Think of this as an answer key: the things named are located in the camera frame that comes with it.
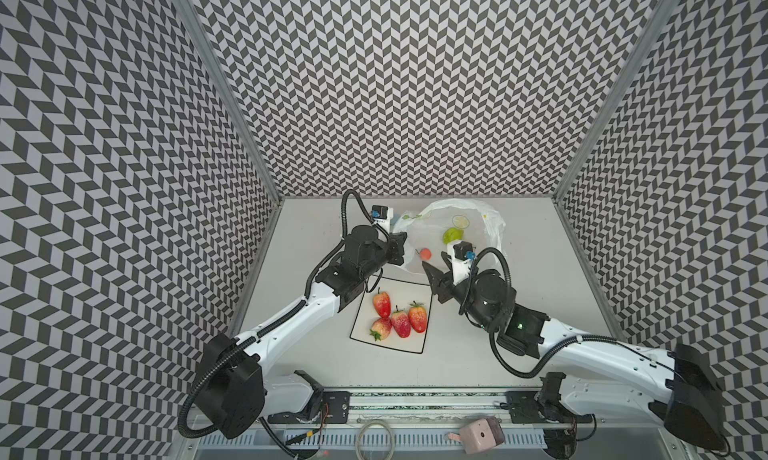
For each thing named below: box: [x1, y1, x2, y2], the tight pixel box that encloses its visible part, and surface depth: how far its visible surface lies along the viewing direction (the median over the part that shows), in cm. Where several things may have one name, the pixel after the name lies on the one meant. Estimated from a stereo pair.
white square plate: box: [349, 276, 433, 354], surface depth 87 cm
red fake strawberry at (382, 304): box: [374, 287, 391, 318], surface depth 88 cm
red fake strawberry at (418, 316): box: [408, 300, 427, 333], surface depth 86 cm
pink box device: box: [448, 416, 505, 455], surface depth 66 cm
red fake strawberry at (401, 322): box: [391, 305, 411, 339], surface depth 84 cm
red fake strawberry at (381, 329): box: [369, 318, 393, 341], surface depth 83 cm
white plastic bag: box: [393, 199, 505, 271], surface depth 81 cm
